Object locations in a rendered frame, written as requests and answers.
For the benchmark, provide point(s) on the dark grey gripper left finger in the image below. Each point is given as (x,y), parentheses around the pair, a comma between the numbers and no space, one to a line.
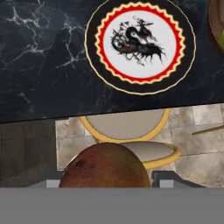
(52,183)

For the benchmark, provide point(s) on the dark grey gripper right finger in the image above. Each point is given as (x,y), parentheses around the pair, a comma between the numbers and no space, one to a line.
(166,182)

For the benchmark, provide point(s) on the brown round fruit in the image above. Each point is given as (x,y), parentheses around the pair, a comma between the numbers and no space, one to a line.
(105,167)

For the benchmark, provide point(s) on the black red white patterned plate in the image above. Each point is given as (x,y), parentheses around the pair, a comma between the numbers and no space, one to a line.
(140,46)

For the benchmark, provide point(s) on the brown wooden bowl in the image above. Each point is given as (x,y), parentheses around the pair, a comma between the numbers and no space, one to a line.
(216,26)

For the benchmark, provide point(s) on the gold framed grey stool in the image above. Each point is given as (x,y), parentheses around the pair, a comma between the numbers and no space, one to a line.
(128,137)

